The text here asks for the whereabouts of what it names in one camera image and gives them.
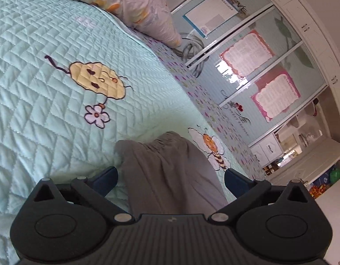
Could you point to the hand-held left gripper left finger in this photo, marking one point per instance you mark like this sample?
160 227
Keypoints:
105 182

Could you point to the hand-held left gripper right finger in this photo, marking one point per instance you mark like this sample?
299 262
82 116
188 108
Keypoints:
236 182

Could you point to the grey pants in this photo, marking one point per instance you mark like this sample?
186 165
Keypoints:
172 176

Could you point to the white drawer cabinet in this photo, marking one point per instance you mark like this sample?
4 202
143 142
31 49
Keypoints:
266 150

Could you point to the white door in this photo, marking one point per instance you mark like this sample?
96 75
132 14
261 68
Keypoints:
305 162

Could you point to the white wardrobe with sliding doors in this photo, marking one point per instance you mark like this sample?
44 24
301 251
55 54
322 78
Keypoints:
241 102

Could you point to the orange gift boxes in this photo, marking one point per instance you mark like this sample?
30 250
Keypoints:
317 190

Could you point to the blue bag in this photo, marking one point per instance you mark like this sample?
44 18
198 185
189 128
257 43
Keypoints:
325 181

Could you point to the quilted bee-print bedspread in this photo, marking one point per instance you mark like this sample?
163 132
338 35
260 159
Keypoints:
48 102

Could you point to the green bag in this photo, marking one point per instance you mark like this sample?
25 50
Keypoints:
336 174

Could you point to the floral pillow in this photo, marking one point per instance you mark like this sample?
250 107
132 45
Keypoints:
142 5

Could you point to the pink-bordered wall poster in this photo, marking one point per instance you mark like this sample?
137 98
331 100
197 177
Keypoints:
276 95

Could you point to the orange-bordered wall poster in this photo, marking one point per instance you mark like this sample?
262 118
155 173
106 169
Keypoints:
247 53

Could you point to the blue-bordered wall poster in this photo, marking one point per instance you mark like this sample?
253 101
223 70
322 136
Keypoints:
211 13

